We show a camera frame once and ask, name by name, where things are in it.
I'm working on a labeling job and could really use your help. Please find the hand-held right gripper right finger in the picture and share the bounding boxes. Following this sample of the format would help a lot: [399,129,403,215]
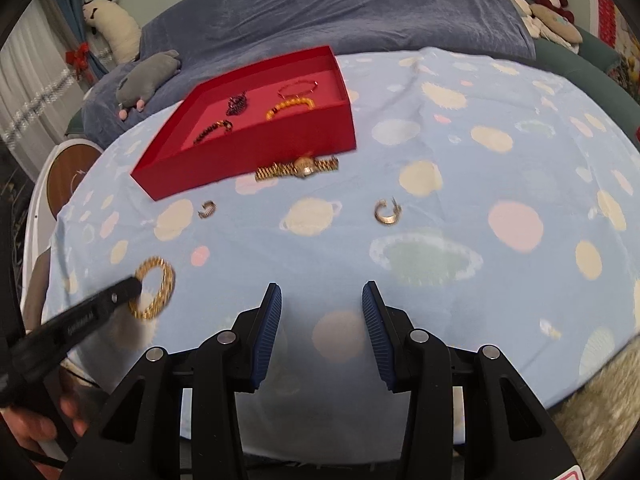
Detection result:
[361,281,576,480]

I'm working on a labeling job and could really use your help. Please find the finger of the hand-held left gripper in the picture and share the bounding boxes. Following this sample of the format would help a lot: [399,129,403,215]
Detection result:
[97,275,146,324]

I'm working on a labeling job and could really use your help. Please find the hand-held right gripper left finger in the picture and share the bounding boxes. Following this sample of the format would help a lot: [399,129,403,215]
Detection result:
[75,282,282,480]

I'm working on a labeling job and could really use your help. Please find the gold chain bracelet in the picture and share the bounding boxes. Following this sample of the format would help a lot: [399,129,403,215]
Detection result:
[127,256,177,321]

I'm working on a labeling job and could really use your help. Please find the red cardboard box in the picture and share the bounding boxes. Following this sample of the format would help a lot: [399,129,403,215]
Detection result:
[130,46,357,202]

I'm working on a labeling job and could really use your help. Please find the dark bead bracelet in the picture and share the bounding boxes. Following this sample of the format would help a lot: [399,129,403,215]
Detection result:
[192,119,234,146]

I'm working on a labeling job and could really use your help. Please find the yellow amber bead bracelet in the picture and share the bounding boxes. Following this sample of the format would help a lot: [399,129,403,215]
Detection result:
[265,97,317,121]

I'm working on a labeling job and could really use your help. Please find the thin gold bangle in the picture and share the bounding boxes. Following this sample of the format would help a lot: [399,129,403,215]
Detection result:
[277,79,321,101]

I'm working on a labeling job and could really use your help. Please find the person's left hand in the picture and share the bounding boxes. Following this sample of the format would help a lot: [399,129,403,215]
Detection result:
[0,395,93,457]

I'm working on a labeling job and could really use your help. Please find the light blue printed tablecloth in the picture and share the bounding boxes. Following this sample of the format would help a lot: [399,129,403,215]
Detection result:
[50,47,640,461]

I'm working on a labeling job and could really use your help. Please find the gold hoop earring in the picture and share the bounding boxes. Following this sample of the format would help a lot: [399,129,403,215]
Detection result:
[374,198,402,226]

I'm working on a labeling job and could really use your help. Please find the round white wood-faced appliance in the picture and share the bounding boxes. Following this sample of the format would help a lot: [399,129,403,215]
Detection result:
[22,140,106,281]

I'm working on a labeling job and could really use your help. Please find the gold wrist watch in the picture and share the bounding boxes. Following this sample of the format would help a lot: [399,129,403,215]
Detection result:
[255,154,341,183]

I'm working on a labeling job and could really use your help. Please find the grey plush toy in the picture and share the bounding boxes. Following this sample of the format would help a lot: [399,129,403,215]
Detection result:
[116,50,183,121]

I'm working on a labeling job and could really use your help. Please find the cream fluffy blanket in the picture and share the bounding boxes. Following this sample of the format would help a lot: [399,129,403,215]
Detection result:
[550,340,640,480]

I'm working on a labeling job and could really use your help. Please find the red bow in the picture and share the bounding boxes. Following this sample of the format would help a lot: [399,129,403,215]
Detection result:
[65,42,96,81]

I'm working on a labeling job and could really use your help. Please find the white curtain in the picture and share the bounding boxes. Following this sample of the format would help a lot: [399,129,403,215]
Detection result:
[0,0,83,146]

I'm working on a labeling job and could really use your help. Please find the blue sofa blanket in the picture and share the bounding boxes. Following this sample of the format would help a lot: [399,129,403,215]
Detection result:
[80,0,537,151]

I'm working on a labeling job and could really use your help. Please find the green sofa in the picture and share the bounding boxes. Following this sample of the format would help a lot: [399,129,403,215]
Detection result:
[65,0,640,151]

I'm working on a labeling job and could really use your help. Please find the beige plush cushion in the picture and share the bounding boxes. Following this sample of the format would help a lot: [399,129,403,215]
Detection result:
[530,4,583,51]

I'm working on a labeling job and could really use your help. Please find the small white plush toy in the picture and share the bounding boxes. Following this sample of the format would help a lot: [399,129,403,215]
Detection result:
[500,0,538,36]

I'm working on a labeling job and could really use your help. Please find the red floral wall hanging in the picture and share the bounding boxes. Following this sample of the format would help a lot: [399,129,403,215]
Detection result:
[590,0,640,71]

